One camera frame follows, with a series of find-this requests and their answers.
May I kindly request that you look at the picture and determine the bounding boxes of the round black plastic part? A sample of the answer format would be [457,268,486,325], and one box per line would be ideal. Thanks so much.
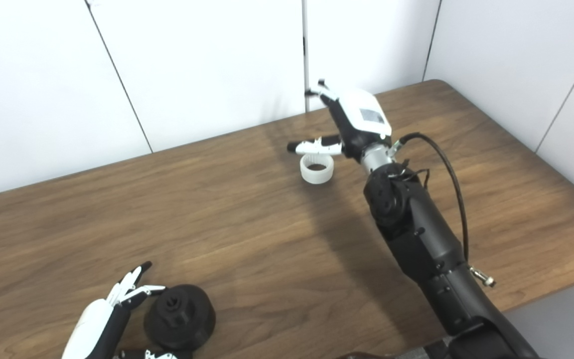
[143,284,217,351]

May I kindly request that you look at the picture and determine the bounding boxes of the white and black right hand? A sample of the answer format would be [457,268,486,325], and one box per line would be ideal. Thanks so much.
[287,79,393,160]

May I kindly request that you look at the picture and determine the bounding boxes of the white toothed plastic ring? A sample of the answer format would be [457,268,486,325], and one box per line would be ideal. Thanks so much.
[300,152,335,185]

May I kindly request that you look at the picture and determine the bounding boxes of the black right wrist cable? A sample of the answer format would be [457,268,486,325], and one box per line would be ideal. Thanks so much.
[388,132,497,288]

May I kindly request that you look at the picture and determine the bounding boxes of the thin right wrist wires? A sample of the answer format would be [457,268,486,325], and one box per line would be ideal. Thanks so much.
[392,160,431,190]

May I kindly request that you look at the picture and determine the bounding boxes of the white and black left hand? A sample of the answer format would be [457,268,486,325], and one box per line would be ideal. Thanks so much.
[60,261,193,359]

